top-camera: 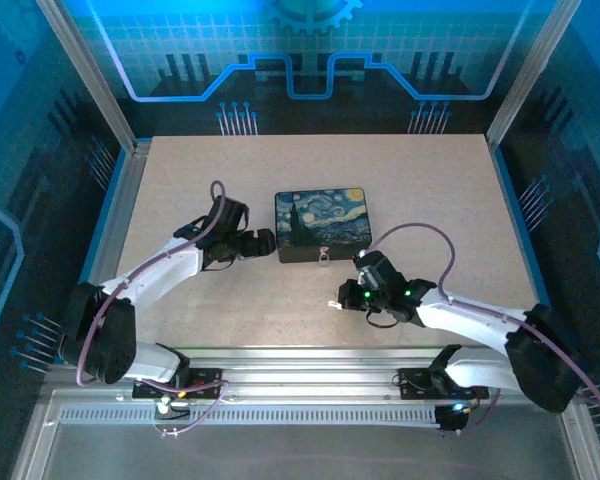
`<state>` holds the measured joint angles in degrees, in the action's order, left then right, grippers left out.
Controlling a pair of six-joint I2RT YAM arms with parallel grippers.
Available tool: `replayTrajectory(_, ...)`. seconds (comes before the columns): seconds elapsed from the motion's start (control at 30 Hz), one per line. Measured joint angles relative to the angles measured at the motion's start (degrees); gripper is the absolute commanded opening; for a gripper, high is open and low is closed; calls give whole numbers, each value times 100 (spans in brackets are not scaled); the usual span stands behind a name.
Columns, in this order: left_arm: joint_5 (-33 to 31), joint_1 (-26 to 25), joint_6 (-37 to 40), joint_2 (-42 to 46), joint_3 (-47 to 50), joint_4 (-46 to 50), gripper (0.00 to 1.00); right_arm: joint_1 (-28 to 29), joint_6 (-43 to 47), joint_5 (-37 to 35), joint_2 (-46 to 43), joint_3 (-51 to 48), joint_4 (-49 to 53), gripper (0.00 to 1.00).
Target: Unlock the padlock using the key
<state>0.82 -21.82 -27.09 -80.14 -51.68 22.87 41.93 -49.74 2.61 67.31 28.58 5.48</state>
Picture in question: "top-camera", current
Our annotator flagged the black box with painting lid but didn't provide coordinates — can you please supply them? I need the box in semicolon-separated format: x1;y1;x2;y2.
274;187;375;265

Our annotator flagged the black electronics module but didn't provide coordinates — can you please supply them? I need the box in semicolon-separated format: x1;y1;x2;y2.
433;402;470;435

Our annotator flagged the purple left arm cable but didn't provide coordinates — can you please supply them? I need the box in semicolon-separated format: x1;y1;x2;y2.
75;179;231;439

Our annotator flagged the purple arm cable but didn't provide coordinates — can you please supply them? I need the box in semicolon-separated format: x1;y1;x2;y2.
75;179;231;439
365;222;600;436

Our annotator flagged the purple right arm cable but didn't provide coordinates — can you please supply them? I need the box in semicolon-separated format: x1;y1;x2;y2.
365;222;600;436

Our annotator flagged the aluminium mounting rail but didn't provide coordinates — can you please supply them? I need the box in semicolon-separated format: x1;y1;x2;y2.
44;346;579;409

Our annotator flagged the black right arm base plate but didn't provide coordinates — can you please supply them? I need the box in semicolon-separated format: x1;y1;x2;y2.
397;367;490;401

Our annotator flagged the aluminium side rail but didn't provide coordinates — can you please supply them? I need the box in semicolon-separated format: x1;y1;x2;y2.
62;139;154;364

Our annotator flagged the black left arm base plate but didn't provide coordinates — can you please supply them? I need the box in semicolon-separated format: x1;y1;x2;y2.
131;367;225;401

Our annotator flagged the slotted grey cable duct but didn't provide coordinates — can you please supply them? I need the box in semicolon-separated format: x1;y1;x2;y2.
58;407;444;427

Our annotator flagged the aluminium left frame post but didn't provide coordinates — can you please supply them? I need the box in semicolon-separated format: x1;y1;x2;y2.
34;0;140;154

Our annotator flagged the aluminium frame post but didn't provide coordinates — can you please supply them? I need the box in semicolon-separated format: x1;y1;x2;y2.
34;0;140;154
484;0;584;149

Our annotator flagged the aluminium right frame post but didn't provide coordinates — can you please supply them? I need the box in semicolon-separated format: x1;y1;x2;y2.
484;0;584;149

